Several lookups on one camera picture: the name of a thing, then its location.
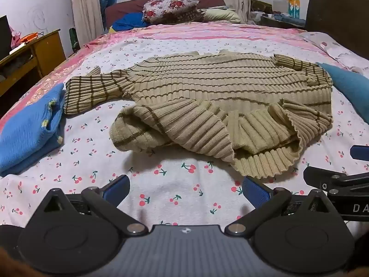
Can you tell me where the pink striped quilt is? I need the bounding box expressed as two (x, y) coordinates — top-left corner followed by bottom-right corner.
(0, 21), (309, 127)

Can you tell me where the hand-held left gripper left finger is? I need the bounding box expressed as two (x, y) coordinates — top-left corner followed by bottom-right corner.
(37, 175), (149, 235)

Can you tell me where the folded blue knit garment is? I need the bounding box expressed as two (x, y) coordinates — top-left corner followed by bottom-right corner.
(0, 82), (67, 178)

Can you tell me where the wooden side cabinet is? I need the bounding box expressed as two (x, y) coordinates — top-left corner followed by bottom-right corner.
(0, 29), (67, 97)

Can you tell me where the pink printed pillow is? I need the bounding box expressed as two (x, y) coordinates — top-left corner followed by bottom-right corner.
(297, 31), (369, 74)

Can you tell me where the red floral pillow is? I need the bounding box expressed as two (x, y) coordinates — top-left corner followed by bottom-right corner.
(143, 0), (202, 25)

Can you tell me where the yellow and blue package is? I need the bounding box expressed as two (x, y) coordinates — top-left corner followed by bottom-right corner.
(287, 0), (301, 18)

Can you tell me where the black monitor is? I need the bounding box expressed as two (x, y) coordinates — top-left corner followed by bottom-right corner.
(0, 15), (12, 61)

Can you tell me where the orange object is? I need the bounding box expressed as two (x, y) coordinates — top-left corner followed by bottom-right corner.
(20, 32), (39, 43)

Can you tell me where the dark brown wooden headboard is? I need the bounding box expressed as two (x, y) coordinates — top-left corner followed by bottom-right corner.
(306, 0), (369, 57)

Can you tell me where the teal garment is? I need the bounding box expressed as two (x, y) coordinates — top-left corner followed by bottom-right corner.
(315, 62), (369, 119)

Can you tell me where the beige striped knit sweater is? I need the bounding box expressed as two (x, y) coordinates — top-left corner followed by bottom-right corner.
(63, 50), (334, 179)

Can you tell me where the dark red headboard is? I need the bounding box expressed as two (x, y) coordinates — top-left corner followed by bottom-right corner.
(104, 0), (227, 29)

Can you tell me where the dark nightstand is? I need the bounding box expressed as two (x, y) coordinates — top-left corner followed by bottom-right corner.
(250, 0), (307, 30)

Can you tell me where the blue cloth with yellow print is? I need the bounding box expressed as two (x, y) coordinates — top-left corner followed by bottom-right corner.
(108, 12), (150, 33)

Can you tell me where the beige pillow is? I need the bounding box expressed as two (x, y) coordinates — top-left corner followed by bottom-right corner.
(202, 8), (242, 24)

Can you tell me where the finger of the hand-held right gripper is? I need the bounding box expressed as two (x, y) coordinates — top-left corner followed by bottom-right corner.
(350, 145), (369, 162)
(303, 166), (369, 193)

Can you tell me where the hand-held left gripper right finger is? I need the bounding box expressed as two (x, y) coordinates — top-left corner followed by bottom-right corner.
(224, 175), (343, 235)

